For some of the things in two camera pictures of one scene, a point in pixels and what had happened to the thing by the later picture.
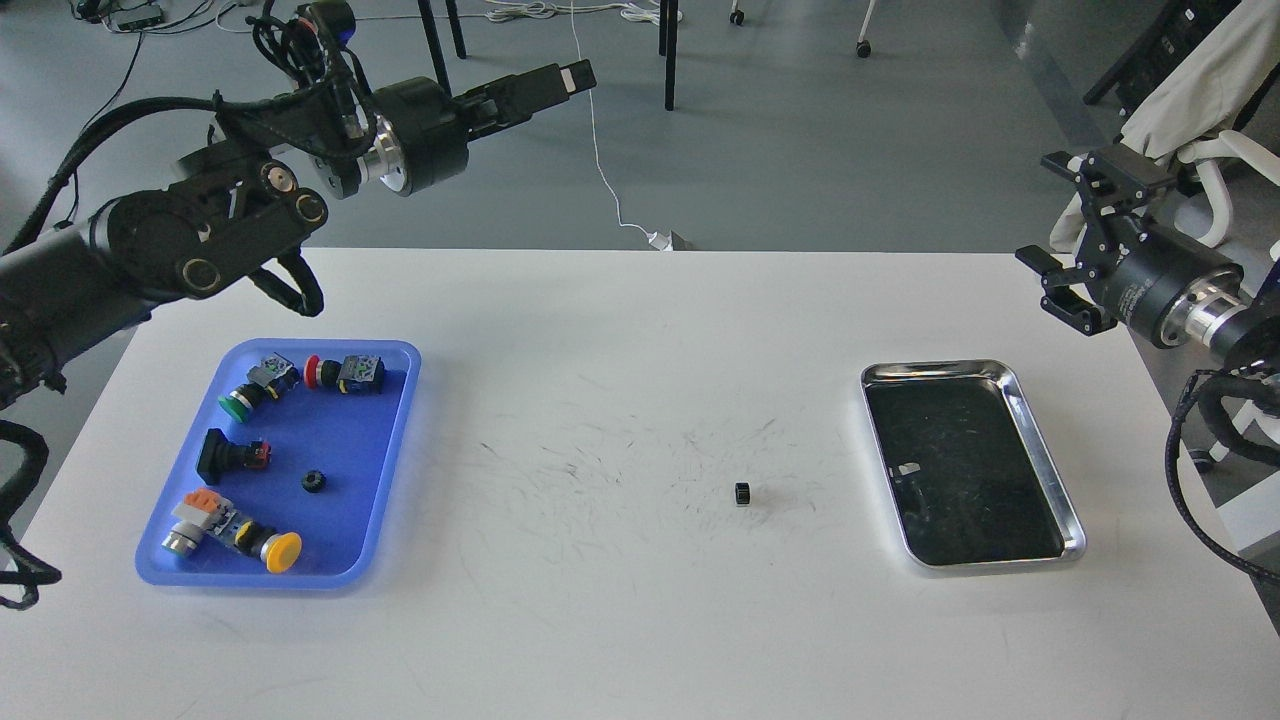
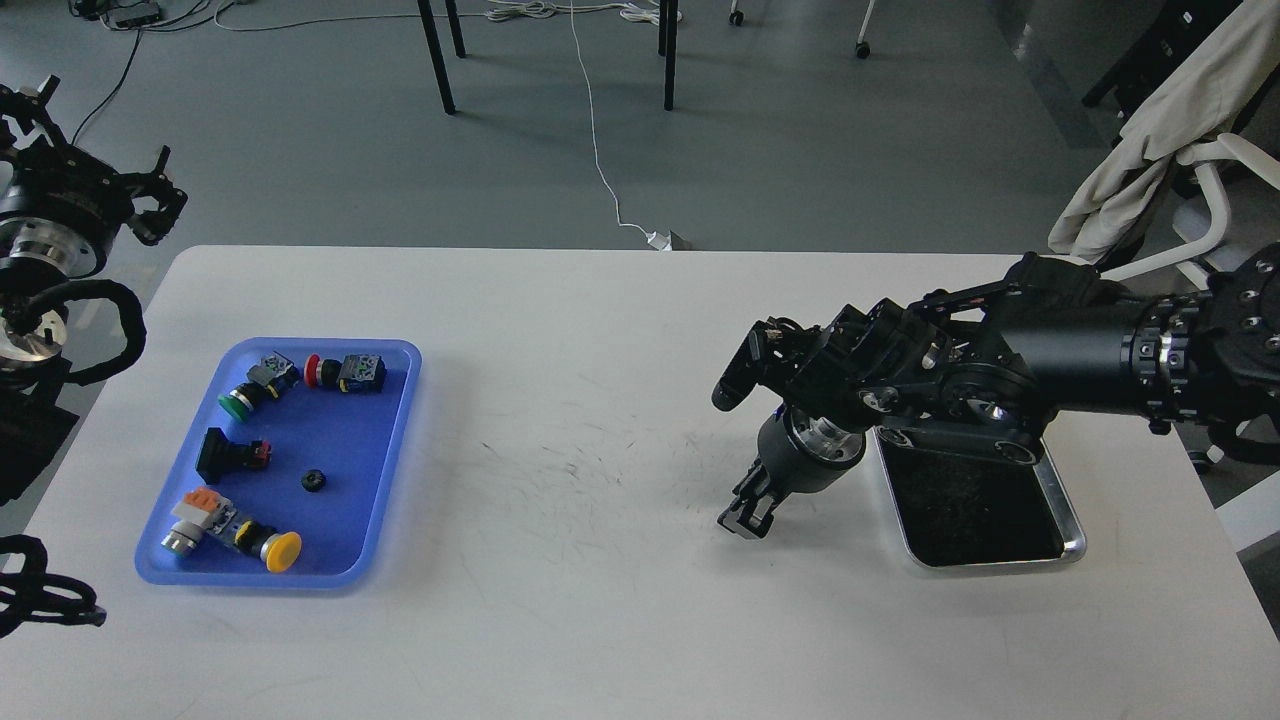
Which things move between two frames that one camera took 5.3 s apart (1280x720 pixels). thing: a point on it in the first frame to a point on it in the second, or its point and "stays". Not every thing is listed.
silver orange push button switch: x=200 y=510 stays
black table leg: x=435 y=46 stays
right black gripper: x=1180 y=294 to x=801 y=452
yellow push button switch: x=277 y=550 stays
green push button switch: x=266 y=380 stays
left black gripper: x=421 y=134 to x=64 y=212
